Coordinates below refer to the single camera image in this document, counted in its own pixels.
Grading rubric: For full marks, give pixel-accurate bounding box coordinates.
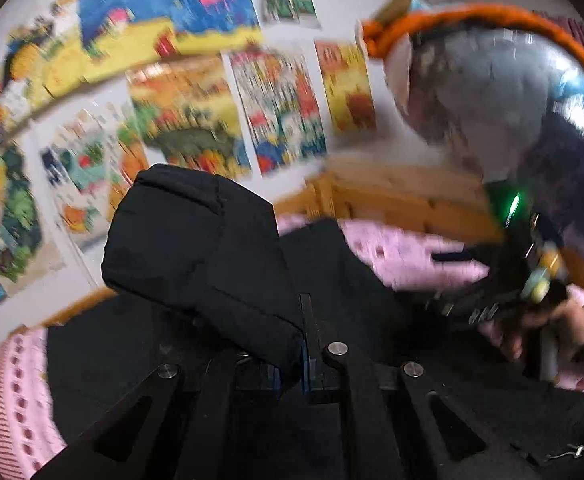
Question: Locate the person in hooded jacket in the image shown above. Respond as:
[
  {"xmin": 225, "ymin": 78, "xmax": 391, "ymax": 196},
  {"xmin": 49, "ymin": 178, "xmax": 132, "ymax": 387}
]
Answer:
[{"xmin": 384, "ymin": 10, "xmax": 584, "ymax": 246}]

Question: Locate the white red blue wall poster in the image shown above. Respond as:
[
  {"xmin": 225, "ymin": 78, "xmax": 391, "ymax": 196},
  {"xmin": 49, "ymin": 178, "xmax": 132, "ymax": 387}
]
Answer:
[{"xmin": 228, "ymin": 46, "xmax": 329, "ymax": 177}]

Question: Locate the black garment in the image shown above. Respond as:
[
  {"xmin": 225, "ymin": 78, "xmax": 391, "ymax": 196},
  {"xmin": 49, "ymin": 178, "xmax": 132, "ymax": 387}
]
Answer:
[{"xmin": 47, "ymin": 162, "xmax": 584, "ymax": 480}]

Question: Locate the white orange teal wall poster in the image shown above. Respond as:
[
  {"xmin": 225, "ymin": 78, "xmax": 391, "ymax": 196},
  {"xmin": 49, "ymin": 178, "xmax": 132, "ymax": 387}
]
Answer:
[{"xmin": 38, "ymin": 101, "xmax": 149, "ymax": 252}]

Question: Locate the person's right hand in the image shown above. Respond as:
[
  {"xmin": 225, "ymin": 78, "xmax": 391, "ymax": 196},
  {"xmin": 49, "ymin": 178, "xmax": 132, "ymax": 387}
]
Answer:
[{"xmin": 486, "ymin": 300, "xmax": 584, "ymax": 386}]

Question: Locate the wooden bed frame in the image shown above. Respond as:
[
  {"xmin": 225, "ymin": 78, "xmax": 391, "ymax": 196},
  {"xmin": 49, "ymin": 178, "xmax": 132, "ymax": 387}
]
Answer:
[{"xmin": 37, "ymin": 160, "xmax": 584, "ymax": 333}]

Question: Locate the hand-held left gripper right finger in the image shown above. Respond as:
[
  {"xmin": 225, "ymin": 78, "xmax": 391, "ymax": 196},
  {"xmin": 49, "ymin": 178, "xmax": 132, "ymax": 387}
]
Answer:
[{"xmin": 299, "ymin": 292, "xmax": 542, "ymax": 480}]

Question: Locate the pink patterned bedsheet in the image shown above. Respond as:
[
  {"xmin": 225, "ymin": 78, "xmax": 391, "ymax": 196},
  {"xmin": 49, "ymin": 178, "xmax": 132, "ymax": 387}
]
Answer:
[{"xmin": 0, "ymin": 212, "xmax": 584, "ymax": 480}]

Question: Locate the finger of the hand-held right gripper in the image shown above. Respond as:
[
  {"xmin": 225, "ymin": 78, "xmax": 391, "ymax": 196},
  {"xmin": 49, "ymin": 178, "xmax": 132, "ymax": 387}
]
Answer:
[
  {"xmin": 431, "ymin": 246, "xmax": 495, "ymax": 267},
  {"xmin": 422, "ymin": 282, "xmax": 522, "ymax": 331}
]

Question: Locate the yellow brown wall poster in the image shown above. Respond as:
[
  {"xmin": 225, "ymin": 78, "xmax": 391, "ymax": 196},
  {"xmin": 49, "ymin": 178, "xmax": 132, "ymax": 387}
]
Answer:
[{"xmin": 314, "ymin": 39, "xmax": 377, "ymax": 136}]

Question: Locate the green yellow wall poster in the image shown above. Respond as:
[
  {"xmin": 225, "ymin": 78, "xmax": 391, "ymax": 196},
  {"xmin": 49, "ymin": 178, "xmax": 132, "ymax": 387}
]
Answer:
[{"xmin": 0, "ymin": 142, "xmax": 44, "ymax": 318}]

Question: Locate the orange braided cord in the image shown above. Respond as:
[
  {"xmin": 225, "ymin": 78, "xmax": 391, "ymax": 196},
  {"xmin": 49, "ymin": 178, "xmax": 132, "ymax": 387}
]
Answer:
[{"xmin": 358, "ymin": 2, "xmax": 584, "ymax": 93}]

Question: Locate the orange green wall poster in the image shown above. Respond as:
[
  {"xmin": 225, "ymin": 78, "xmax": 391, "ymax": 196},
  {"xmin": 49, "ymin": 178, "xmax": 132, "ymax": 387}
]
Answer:
[{"xmin": 126, "ymin": 56, "xmax": 253, "ymax": 182}]

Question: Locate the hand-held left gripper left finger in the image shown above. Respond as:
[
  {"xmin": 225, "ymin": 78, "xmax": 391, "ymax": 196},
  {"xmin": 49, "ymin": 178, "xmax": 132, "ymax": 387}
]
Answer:
[{"xmin": 32, "ymin": 350, "xmax": 285, "ymax": 480}]

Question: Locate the wide blue yellow wall poster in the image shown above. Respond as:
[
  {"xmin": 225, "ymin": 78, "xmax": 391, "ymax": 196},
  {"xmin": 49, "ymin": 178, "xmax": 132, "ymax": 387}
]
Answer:
[{"xmin": 4, "ymin": 0, "xmax": 263, "ymax": 113}]

